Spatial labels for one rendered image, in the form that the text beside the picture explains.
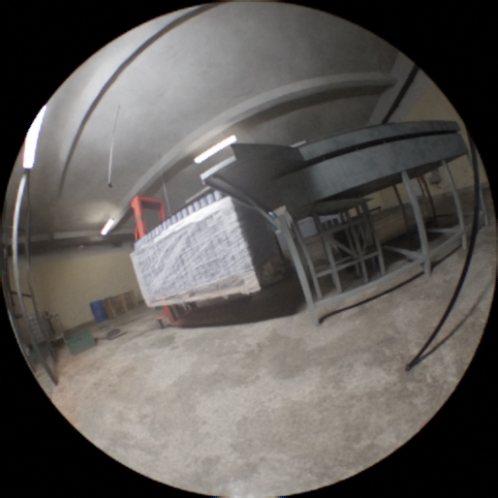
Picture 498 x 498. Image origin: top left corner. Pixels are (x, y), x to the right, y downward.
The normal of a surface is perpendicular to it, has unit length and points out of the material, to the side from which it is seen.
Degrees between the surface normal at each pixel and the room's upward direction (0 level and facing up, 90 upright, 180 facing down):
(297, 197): 90
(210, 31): 180
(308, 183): 90
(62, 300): 90
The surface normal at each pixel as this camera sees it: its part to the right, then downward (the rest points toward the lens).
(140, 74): 0.35, 0.94
